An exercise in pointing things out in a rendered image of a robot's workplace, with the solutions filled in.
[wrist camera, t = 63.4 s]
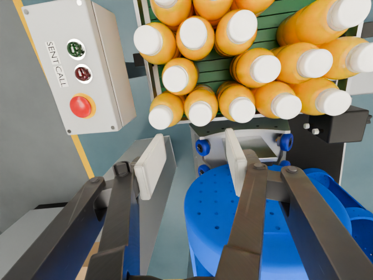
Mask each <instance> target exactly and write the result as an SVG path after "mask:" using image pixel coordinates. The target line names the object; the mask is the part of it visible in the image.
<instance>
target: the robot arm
mask: <svg viewBox="0 0 373 280"><path fill-rule="evenodd" d="M225 142H226V156H227V159H228V164H229V168H230V173H231V177H232V180H233V184H234V188H235V193H236V196H238V197H240V198H239V202H238V206H237V209H236V213H235V217H234V221H233V225H232V228H231V232H230V236H229V240H228V244H227V245H226V244H225V245H224V247H223V250H222V253H221V256H220V260H219V264H218V267H217V270H216V274H215V277H201V276H195V277H191V278H187V279H182V280H260V279H261V264H262V256H263V241H264V226H265V211H266V199H270V200H275V201H278V202H279V206H280V208H281V211H282V213H283V215H284V218H285V221H286V224H287V225H288V228H289V231H290V233H291V236H292V238H293V241H294V243H295V246H296V249H297V250H298V254H299V256H300V259H301V261H302V263H303V266H304V268H305V271H306V274H307V276H308V279H309V280H373V264H372V263H371V261H370V260H369V259H368V257H367V256H366V254H365V253H364V252H363V250H362V249H361V248H360V246H359V245H358V244H357V242H356V241H355V240H354V238H353V237H352V235H351V234H350V233H349V231H348V230H347V229H346V228H345V226H344V225H343V224H342V222H341V221H340V220H339V218H338V217H337V215H336V214H335V213H334V211H333V210H332V209H331V207H330V206H329V205H328V203H327V202H326V200H324V198H323V197H322V195H321V194H320V193H319V191H318V190H317V189H316V187H315V186H314V185H313V183H312V182H311V180H310V179H309V178H308V176H307V175H306V174H305V172H304V171H303V170H302V169H301V168H298V167H295V166H284V167H282V168H281V172H279V171H272V170H269V169H268V167H267V165H265V164H263V163H261V161H260V160H259V158H258V157H257V155H256V153H255V151H253V150H252V149H242V148H241V146H240V144H239V142H238V139H237V137H236V135H235V133H234V131H233V129H232V128H227V129H226V130H225ZM166 159H167V155H166V151H165V144H164V138H163V134H161V133H160V134H156V136H155V137H154V138H153V140H152V141H151V143H150V144H149V146H148V147H147V149H146V150H145V151H144V153H143V154H142V156H141V157H137V158H135V159H133V161H132V162H131V164H130V162H129V161H120V162H117V163H115V164H114V165H113V166H112V169H113V172H114V176H115V177H114V179H111V180H108V181H105V180H104V177H102V176H97V177H93V178H91V179H89V180H88V181H86V182H85V184H84V185H83V186H82V187H81V189H80V190H79V191H78V192H77V193H76V194H75V195H74V196H73V198H72V199H71V200H70V201H69V202H68V203H67V204H66V205H65V207H64V208H63V209H62V210H61V211H60V212H59V213H58V215H57V216H56V217H55V218H54V220H52V221H51V223H50V224H49V225H48V226H47V227H46V229H45V230H44V231H43V232H42V233H41V234H40V235H39V236H38V238H37V239H36V240H35V241H34V242H33V243H32V244H31V246H30V247H29V248H28V249H27V250H26V251H25V252H24V253H23V255H22V256H21V257H20V258H19V260H18V261H17V262H16V263H15V264H14V265H13V266H12V268H11V269H10V270H9V271H8V272H7V273H6V274H5V275H4V277H3V278H2V279H1V280H75V279H76V277H77V275H78V273H79V271H80V269H81V267H82V266H83V264H84V262H85V260H86V258H87V256H88V254H89V252H90V250H91V249H92V247H93V244H94V242H95V241H96V239H97V237H98V235H99V233H100V231H101V229H102V228H103V230H102V235H101V238H100V243H99V248H98V252H97V253H96V254H93V255H92V256H91V257H90V260H89V264H88V268H87V272H86V275H85V279H84V280H163V279H160V278H157V277H153V276H140V229H139V197H138V194H139V193H140V197H141V199H142V200H150V198H151V196H152V194H153V191H154V188H155V186H156V184H157V181H158V179H159V176H160V174H161V171H162V169H163V167H164V164H165V161H166Z"/></svg>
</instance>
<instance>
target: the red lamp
mask: <svg viewBox="0 0 373 280"><path fill-rule="evenodd" d="M74 74H75V77H76V78H77V79H78V80H80V81H83V82H84V81H87V80H89V77H90V74H89V71H88V70H87V69H86V68H85V67H78V68H76V69H75V71H74Z"/></svg>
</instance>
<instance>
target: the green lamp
mask: <svg viewBox="0 0 373 280"><path fill-rule="evenodd" d="M67 51H68V53H69V54H70V55H71V56H72V57H75V58H78V57H80V56H81V55H82V54H83V48H82V46H81V45H80V44H79V43H78V42H75V41H72V42H69V43H68V44H67Z"/></svg>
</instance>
